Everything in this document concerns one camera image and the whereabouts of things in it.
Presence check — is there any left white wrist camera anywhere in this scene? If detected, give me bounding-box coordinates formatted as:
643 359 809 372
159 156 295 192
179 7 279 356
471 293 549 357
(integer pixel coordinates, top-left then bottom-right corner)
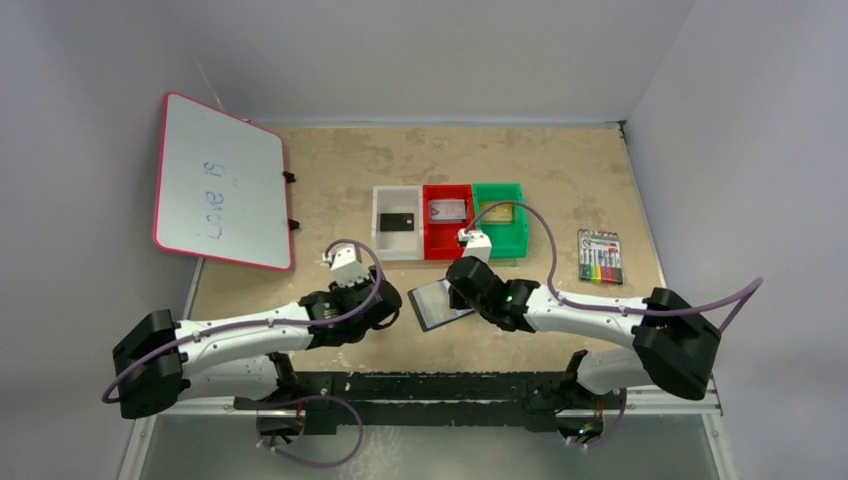
322 239 373 288

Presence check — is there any white plastic bin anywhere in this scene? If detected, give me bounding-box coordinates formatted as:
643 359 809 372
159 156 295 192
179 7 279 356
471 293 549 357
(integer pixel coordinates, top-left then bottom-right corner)
371 185 424 262

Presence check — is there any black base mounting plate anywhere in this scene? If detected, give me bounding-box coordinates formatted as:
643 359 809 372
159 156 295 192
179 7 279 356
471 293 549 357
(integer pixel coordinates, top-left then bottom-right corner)
235 370 627 439

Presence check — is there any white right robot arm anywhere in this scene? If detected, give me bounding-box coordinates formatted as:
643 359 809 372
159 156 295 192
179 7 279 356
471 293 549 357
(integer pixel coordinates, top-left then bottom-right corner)
446 256 721 400

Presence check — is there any aluminium rail frame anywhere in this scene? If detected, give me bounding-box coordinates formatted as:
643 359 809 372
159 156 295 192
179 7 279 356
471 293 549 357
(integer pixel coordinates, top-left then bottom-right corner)
103 256 723 468

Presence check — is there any pack of coloured markers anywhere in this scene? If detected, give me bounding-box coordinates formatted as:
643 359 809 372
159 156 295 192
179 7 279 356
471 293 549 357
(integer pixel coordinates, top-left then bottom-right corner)
577 229 624 285

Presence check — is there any green plastic bin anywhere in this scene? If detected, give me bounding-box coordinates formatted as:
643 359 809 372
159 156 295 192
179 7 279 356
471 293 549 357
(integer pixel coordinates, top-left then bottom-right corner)
471 183 529 258

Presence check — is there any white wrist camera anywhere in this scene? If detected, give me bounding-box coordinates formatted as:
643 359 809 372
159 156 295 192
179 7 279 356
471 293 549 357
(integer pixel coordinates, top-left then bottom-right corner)
457 228 492 263
322 239 373 288

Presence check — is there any black credit card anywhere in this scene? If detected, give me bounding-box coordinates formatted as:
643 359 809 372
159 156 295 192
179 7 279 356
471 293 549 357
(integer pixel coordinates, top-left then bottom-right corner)
378 212 416 232

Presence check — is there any gold credit card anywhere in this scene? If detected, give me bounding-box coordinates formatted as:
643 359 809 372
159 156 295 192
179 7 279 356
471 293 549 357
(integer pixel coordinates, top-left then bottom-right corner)
479 201 515 225

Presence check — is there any red plastic bin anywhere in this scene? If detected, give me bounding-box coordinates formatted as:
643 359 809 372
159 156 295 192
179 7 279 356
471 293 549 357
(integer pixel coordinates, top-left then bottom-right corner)
422 184 474 260

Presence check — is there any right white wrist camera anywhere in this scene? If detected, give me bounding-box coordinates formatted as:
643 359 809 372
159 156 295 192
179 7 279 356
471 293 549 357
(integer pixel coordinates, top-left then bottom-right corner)
457 228 492 263

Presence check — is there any pink framed whiteboard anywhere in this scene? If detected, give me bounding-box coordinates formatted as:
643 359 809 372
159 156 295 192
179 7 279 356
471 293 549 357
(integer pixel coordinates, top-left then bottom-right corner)
152 92 294 271

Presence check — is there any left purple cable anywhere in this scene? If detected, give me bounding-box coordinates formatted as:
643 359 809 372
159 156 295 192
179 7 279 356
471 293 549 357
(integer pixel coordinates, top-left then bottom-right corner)
101 239 386 405

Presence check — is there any silver VIP card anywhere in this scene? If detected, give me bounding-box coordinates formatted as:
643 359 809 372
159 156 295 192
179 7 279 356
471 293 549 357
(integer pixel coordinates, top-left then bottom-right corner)
428 198 467 224

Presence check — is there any black leather card holder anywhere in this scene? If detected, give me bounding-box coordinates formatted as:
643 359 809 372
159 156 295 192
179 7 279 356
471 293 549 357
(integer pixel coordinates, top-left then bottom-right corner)
407 278 473 332

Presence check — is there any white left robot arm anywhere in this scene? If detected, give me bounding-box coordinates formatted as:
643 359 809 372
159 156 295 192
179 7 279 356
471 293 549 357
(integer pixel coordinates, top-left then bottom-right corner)
102 280 402 420

